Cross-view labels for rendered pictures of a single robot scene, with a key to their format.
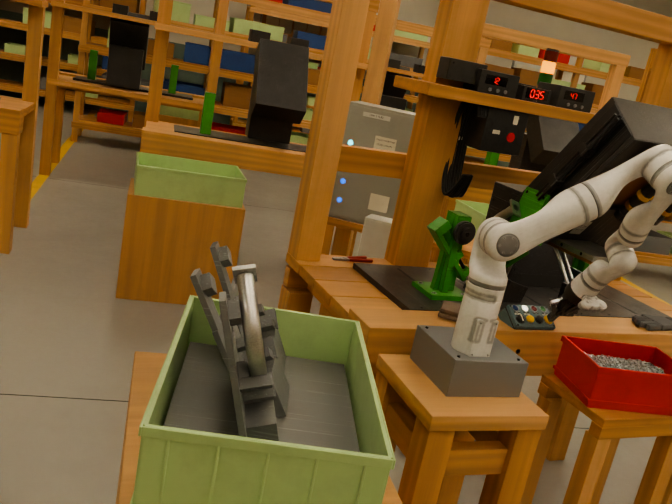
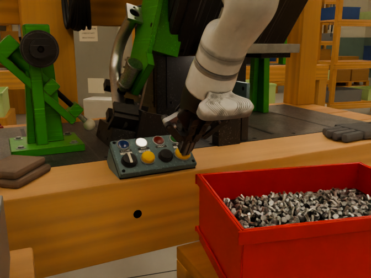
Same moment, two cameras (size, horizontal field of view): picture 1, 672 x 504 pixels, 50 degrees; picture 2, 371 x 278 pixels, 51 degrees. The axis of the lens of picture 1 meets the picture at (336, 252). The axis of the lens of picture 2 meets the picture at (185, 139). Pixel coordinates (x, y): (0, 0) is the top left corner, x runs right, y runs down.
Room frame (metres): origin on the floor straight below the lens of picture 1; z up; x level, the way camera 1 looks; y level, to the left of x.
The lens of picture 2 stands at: (1.36, -0.67, 1.14)
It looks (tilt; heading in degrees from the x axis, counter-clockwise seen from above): 14 degrees down; 0
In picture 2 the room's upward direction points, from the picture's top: straight up
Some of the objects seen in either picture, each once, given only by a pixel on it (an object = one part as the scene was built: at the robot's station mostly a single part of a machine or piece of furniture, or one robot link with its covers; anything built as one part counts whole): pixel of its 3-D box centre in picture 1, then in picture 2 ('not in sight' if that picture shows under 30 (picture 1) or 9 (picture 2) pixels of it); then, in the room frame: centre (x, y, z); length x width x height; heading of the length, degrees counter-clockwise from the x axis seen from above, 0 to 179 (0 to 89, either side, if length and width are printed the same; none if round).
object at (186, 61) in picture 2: (530, 235); (190, 62); (2.60, -0.69, 1.07); 0.30 x 0.18 x 0.34; 116
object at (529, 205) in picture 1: (531, 220); (159, 26); (2.34, -0.61, 1.17); 0.13 x 0.12 x 0.20; 116
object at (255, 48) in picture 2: (570, 243); (221, 49); (2.37, -0.77, 1.11); 0.39 x 0.16 x 0.03; 26
